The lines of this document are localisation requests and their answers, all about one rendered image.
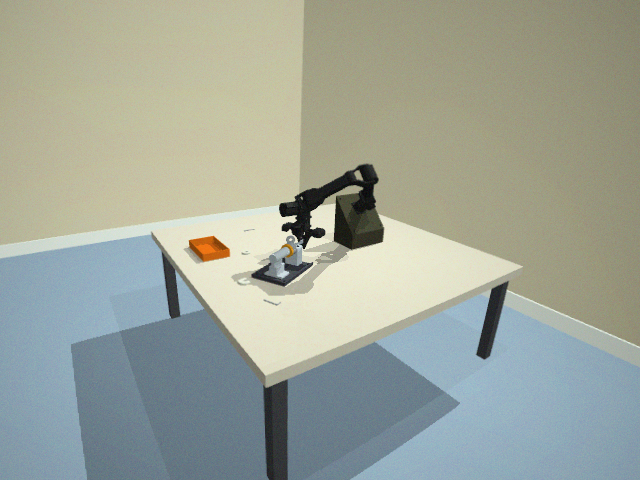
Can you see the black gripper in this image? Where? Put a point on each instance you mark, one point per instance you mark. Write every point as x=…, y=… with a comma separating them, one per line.
x=316, y=233

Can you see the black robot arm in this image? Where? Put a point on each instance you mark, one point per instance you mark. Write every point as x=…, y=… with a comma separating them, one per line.
x=314, y=197

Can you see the orange shallow rectangular tray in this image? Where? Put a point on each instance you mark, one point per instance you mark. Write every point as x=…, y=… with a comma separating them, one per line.
x=209, y=248

